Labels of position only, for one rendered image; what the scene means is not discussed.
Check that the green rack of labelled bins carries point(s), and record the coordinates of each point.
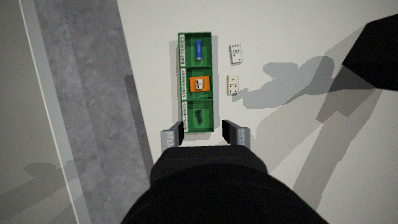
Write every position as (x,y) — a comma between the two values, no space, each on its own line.
(190,67)

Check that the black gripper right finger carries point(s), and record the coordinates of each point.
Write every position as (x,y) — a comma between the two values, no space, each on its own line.
(234,134)

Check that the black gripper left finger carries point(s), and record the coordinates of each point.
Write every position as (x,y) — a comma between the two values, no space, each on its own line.
(172,137)

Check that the white domino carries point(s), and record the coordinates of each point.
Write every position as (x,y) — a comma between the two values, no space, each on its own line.
(232,84)
(235,53)

